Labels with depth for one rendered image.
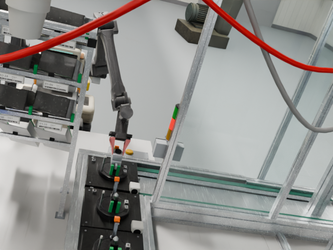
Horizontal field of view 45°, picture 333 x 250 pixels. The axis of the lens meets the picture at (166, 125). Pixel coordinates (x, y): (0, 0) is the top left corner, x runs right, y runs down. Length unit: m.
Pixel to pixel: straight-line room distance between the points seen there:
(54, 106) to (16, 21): 1.15
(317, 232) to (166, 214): 0.76
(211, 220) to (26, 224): 0.81
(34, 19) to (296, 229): 1.83
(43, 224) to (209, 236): 0.72
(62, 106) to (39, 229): 0.50
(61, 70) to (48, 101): 0.14
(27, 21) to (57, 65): 1.09
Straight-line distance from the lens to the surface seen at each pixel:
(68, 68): 1.50
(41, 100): 1.58
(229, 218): 1.93
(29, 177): 1.98
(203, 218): 1.90
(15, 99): 1.58
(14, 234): 1.70
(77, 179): 1.83
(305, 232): 2.14
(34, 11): 0.42
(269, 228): 2.04
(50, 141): 1.78
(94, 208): 1.68
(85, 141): 2.31
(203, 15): 8.84
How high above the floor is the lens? 2.04
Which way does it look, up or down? 26 degrees down
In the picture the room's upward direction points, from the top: 16 degrees clockwise
